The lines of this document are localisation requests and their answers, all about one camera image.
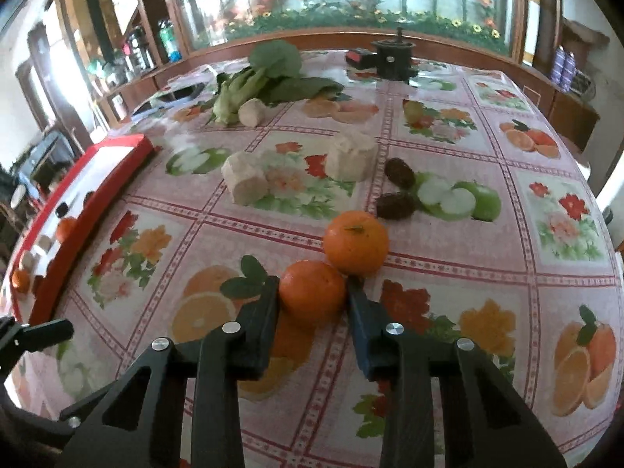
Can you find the purple spray can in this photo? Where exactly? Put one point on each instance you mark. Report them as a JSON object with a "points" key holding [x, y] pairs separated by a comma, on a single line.
{"points": [[558, 64], [570, 70]]}

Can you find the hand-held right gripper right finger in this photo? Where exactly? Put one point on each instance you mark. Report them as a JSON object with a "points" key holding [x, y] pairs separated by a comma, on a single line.
{"points": [[363, 336]]}

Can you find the large tangerine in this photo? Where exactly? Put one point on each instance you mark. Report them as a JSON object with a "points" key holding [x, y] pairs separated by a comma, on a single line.
{"points": [[66, 229]]}

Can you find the fruit and flower printed tablecloth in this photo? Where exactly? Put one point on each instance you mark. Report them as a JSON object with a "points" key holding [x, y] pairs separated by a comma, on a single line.
{"points": [[438, 302]]}

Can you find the red rimmed white tray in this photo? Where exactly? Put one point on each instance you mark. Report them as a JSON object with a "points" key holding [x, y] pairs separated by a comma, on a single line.
{"points": [[122, 148]]}

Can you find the cardboard box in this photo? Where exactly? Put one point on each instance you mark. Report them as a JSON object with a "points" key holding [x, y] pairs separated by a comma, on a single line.
{"points": [[582, 31]]}

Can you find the steel thermos flask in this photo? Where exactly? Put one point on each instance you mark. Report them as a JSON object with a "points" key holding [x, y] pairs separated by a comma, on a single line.
{"points": [[136, 48]]}

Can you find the green bok choy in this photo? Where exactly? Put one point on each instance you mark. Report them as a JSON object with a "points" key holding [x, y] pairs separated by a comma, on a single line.
{"points": [[273, 61]]}

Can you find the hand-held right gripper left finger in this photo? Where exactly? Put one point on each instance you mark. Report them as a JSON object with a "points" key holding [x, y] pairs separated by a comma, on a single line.
{"points": [[258, 336]]}

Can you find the dark green leaf vegetable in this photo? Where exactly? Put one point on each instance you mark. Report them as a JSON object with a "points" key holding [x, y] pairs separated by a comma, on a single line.
{"points": [[304, 88]]}

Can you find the red and black box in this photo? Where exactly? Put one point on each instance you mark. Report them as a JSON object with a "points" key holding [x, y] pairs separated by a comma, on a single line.
{"points": [[360, 57]]}

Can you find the dark red date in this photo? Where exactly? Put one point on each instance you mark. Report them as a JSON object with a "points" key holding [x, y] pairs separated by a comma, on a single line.
{"points": [[61, 210], [395, 205], [399, 172]]}

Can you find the green plastic bottle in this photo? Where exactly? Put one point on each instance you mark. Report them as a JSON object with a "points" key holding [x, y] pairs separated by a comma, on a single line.
{"points": [[169, 41]]}

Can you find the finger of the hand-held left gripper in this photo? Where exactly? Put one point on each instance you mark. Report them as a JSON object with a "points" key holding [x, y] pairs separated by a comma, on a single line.
{"points": [[44, 421], [46, 330]]}

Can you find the wooden shelf cabinet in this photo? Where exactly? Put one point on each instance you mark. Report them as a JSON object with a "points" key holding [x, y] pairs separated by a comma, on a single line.
{"points": [[146, 83]]}

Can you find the small tangerine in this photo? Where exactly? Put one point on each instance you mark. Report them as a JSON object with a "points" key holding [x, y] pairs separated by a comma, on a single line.
{"points": [[357, 243], [312, 292], [20, 278]]}

